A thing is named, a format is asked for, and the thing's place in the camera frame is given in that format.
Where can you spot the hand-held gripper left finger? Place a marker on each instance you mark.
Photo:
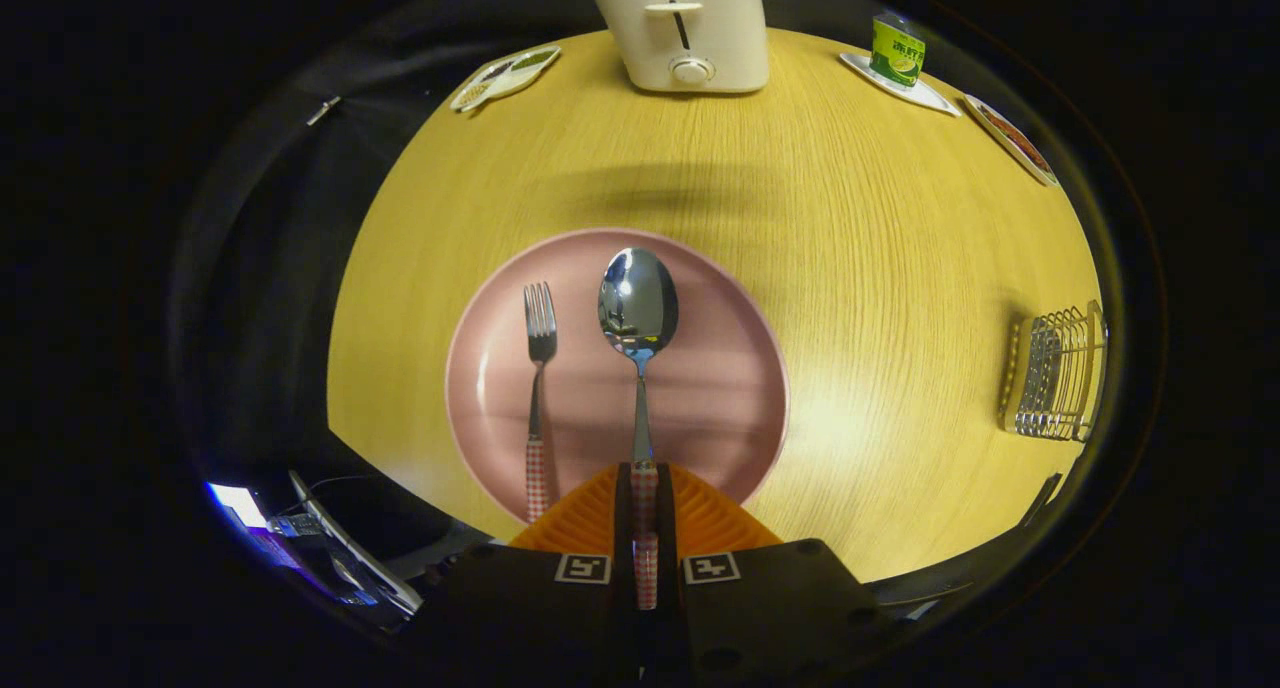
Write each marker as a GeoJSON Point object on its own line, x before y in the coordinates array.
{"type": "Point", "coordinates": [623, 528]}

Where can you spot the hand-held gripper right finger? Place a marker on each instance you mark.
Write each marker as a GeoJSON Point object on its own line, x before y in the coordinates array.
{"type": "Point", "coordinates": [667, 528]}

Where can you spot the pink round plate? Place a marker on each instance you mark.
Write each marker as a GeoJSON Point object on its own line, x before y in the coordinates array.
{"type": "Point", "coordinates": [720, 368]}

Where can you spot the open silver laptop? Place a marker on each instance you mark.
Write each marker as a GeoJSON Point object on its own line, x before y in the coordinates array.
{"type": "Point", "coordinates": [240, 505]}

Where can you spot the black backdrop cloth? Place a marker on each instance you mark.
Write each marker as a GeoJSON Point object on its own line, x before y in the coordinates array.
{"type": "Point", "coordinates": [270, 268]}

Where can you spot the white divided bean dish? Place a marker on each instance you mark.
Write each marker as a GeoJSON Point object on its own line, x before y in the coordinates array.
{"type": "Point", "coordinates": [505, 76]}

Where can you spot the white toaster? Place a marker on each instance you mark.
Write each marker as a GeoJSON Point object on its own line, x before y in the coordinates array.
{"type": "Point", "coordinates": [690, 38]}

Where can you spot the white square coaster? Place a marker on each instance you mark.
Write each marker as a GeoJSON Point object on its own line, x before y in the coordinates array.
{"type": "Point", "coordinates": [930, 98]}

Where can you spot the silver cloth clip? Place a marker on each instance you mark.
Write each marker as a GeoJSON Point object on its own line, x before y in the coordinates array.
{"type": "Point", "coordinates": [323, 110]}

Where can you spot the round plate of food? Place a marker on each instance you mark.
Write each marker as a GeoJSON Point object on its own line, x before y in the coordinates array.
{"type": "Point", "coordinates": [1012, 140]}

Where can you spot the green label drink bottle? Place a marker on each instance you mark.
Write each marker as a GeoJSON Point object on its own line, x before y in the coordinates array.
{"type": "Point", "coordinates": [896, 53]}

